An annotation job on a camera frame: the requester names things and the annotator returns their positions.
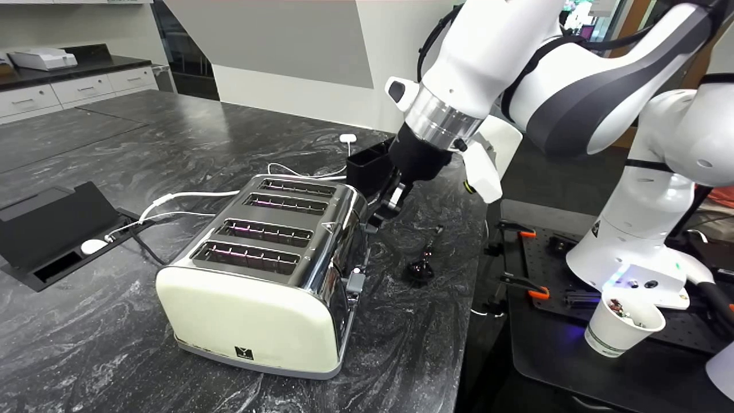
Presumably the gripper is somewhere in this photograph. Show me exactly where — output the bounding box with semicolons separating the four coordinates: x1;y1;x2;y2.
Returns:
367;122;455;230

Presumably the cream and chrome toaster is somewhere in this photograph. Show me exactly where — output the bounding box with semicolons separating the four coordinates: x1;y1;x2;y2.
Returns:
155;174;380;381

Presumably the black open box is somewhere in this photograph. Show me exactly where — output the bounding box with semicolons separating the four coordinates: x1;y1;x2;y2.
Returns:
345;139;397;200

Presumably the small black tool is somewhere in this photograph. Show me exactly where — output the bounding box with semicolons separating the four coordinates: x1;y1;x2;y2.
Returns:
406;225;446;286

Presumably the orange and black clamp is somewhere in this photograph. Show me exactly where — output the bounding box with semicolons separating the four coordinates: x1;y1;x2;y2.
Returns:
498;272;552;301
495;220;538;240

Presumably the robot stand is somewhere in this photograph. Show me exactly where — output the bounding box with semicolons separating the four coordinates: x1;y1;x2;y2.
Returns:
469;198;734;413

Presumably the white paper cup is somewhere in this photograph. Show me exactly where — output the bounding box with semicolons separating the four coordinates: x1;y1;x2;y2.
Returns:
584;289;667;359

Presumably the white cabinet with drawers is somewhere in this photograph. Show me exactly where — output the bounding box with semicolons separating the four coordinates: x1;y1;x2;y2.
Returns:
0;44;174;125

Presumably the black pop-up outlet box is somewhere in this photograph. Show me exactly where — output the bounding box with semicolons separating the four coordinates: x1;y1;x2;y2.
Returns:
0;181;142;293

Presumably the white rounded object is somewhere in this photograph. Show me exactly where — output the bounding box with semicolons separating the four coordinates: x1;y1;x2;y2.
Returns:
705;343;734;403

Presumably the white flat device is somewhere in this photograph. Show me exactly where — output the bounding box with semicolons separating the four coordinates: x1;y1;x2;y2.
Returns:
7;48;79;72

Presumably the white cable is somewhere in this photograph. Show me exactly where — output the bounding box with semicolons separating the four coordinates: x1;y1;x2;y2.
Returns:
105;189;241;241
267;133;358;180

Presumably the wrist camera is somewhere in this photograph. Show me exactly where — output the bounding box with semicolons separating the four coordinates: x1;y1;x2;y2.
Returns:
461;114;524;205

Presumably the black cable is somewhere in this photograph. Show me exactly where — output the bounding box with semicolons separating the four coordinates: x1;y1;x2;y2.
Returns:
130;227;169;266

